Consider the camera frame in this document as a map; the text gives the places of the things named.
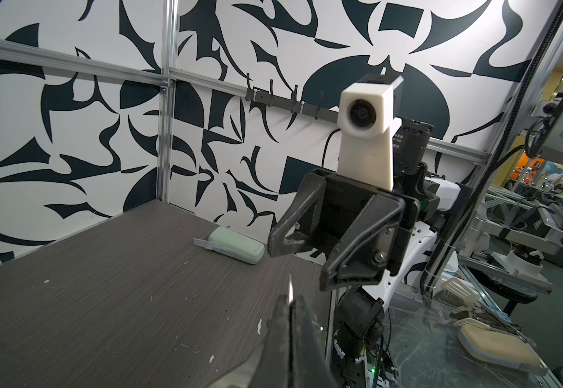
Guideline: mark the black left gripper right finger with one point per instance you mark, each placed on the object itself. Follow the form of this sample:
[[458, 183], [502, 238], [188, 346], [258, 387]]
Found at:
[[308, 365]]

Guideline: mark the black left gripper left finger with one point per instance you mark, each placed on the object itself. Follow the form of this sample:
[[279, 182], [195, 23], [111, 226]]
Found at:
[[274, 366]]

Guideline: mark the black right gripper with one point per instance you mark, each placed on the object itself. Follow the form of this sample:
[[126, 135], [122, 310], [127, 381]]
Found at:
[[362, 230]]

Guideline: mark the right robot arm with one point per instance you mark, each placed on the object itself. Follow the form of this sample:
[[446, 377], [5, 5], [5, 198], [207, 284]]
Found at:
[[358, 328]]

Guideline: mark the mint green glasses case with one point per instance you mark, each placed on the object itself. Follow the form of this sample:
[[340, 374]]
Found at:
[[232, 244]]

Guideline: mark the white plastic hinge block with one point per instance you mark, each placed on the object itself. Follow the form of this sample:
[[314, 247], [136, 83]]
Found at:
[[501, 349]]

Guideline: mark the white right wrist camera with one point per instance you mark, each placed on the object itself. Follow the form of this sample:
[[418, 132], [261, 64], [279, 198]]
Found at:
[[368, 120]]

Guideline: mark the black wall hook rail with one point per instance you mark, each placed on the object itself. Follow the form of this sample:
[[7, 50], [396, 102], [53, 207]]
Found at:
[[293, 105]]

